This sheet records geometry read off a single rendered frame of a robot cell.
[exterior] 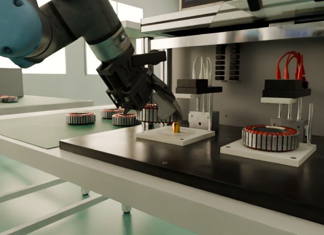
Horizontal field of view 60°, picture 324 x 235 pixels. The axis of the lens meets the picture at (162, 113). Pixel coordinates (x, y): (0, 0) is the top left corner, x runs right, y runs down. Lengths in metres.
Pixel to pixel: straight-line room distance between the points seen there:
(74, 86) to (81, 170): 5.32
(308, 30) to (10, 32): 0.57
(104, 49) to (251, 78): 0.51
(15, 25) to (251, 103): 0.70
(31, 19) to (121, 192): 0.32
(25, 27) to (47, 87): 5.25
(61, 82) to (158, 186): 5.34
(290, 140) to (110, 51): 0.38
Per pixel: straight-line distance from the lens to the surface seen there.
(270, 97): 0.65
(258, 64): 0.90
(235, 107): 0.92
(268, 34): 0.73
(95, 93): 6.22
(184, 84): 0.77
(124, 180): 0.51
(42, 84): 5.56
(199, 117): 0.84
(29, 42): 0.37
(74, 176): 0.64
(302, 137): 0.74
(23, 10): 0.37
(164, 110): 0.60
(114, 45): 0.53
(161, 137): 0.68
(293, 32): 0.71
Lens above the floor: 0.92
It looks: 7 degrees down
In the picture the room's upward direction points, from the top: straight up
